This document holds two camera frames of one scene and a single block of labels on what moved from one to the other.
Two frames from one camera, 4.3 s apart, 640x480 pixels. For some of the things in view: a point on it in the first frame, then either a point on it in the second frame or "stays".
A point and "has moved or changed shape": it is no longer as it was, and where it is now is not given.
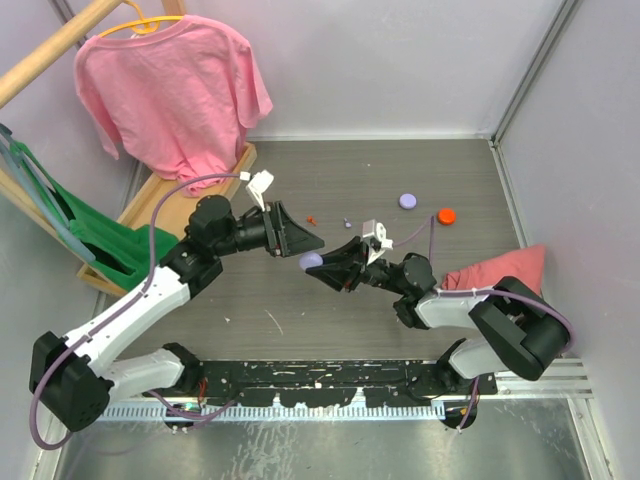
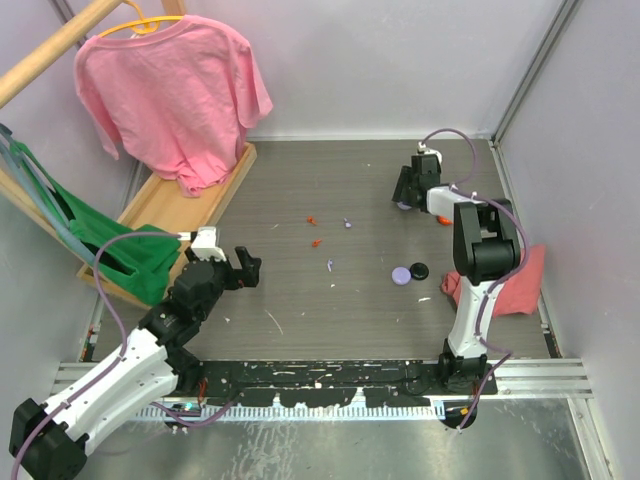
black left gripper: x=283 y=235 -> x=237 y=278
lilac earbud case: x=310 y=259 has moved or changed shape
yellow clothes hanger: x=144 y=25 stays
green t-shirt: x=119 y=251 stays
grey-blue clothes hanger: x=41 y=193 stays
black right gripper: x=337 y=268 -> x=400 y=192
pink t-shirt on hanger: x=178 y=98 stays
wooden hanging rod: x=70 y=34 stays
